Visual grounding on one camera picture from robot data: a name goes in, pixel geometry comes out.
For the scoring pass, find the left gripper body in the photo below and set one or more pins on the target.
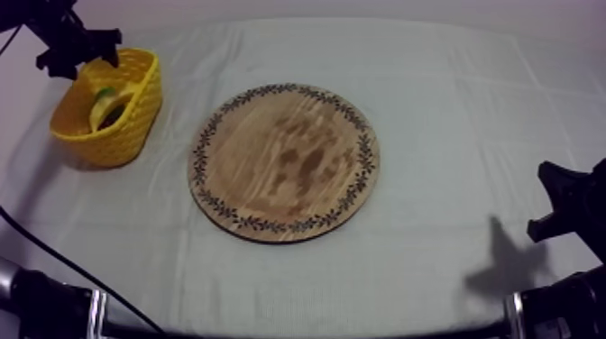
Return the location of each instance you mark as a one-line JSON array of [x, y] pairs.
[[64, 45]]

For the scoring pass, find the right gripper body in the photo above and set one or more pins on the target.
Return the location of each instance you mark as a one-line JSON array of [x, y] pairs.
[[573, 199]]

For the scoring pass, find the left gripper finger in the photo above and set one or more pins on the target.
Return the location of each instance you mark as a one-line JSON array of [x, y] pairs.
[[112, 47]]

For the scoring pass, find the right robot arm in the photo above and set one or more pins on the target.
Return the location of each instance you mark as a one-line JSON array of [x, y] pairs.
[[568, 305]]

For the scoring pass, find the yellow toy banana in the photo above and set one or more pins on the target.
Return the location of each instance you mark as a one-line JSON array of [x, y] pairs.
[[101, 111]]

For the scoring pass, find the yellow plastic basket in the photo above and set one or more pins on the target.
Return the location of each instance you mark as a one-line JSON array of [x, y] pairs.
[[128, 128]]

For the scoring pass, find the round wooden board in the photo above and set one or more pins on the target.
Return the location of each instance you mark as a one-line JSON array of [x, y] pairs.
[[284, 163]]

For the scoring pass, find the green toy pear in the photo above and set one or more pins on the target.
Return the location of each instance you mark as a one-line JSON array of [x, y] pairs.
[[106, 92]]

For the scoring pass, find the purple toy grapes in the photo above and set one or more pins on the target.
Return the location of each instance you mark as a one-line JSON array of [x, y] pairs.
[[113, 117]]

